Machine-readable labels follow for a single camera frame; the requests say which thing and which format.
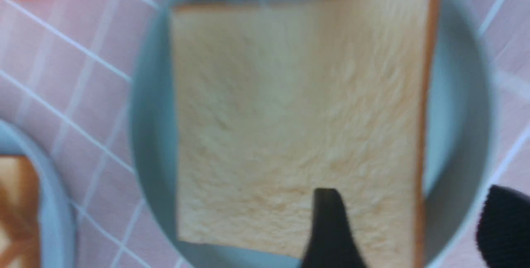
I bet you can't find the green centre plate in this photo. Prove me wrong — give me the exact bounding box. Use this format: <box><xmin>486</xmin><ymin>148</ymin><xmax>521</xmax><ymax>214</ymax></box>
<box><xmin>129</xmin><ymin>0</ymin><xmax>498</xmax><ymax>268</ymax></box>

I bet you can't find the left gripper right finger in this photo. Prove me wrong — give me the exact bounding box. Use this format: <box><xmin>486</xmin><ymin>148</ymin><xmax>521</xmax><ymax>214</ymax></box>
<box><xmin>475</xmin><ymin>185</ymin><xmax>530</xmax><ymax>268</ymax></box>

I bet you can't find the toast slice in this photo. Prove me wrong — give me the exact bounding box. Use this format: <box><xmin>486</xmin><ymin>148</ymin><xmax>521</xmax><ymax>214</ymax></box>
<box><xmin>0</xmin><ymin>155</ymin><xmax>41</xmax><ymax>268</ymax></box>
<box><xmin>170</xmin><ymin>0</ymin><xmax>439</xmax><ymax>268</ymax></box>

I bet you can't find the blue bread plate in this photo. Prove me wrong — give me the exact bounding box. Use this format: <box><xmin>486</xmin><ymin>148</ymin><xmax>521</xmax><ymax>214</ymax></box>
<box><xmin>0</xmin><ymin>120</ymin><xmax>77</xmax><ymax>268</ymax></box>

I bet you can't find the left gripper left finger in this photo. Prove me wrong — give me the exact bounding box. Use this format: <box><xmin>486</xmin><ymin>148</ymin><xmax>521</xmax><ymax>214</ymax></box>
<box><xmin>300</xmin><ymin>188</ymin><xmax>367</xmax><ymax>268</ymax></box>

